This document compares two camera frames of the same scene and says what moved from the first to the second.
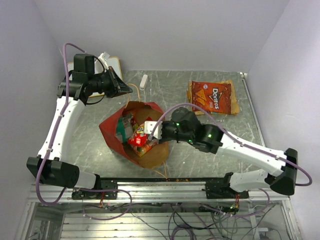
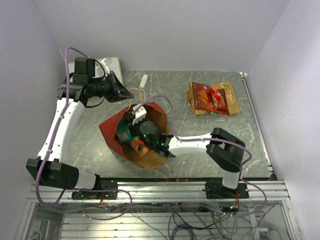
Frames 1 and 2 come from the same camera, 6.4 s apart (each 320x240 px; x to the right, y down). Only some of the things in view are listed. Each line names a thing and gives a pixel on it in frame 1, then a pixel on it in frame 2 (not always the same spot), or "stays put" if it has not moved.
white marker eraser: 143,82 stays put
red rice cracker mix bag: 138,139 → 219,101
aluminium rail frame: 235,209 stays put
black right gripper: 165,122 → 132,127
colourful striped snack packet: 141,150 stays put
